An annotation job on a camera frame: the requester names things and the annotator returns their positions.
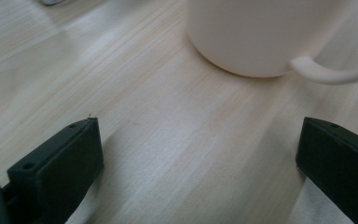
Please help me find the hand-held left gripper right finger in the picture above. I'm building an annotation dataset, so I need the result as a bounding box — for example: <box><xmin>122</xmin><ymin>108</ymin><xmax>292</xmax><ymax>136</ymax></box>
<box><xmin>295</xmin><ymin>117</ymin><xmax>358</xmax><ymax>224</ymax></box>

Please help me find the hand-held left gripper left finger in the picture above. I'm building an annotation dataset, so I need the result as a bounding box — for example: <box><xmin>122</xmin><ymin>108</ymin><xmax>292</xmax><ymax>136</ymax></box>
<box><xmin>7</xmin><ymin>117</ymin><xmax>105</xmax><ymax>224</ymax></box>

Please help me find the white mug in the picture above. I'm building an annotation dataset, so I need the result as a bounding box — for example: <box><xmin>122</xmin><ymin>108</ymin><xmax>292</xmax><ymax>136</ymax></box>
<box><xmin>185</xmin><ymin>0</ymin><xmax>358</xmax><ymax>86</ymax></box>

